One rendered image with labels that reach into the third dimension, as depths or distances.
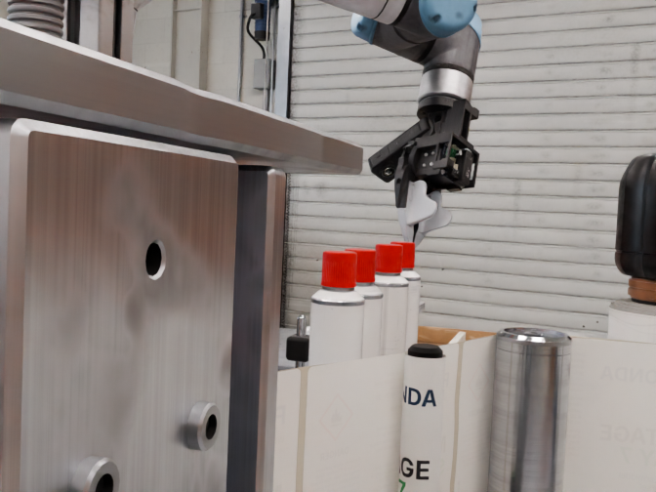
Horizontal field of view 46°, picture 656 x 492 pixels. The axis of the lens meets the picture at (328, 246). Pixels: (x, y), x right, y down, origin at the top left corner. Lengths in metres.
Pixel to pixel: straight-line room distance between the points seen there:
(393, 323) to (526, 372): 0.52
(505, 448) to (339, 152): 0.26
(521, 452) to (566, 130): 4.56
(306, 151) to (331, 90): 5.37
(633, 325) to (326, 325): 0.27
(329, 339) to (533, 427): 0.35
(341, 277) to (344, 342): 0.06
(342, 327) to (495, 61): 4.43
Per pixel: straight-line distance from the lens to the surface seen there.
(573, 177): 4.88
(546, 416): 0.40
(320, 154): 0.16
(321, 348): 0.72
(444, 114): 1.10
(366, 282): 0.78
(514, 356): 0.40
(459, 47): 1.14
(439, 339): 1.73
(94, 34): 0.59
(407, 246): 1.00
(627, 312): 0.60
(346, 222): 5.38
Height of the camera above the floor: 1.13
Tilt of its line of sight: 3 degrees down
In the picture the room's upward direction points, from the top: 3 degrees clockwise
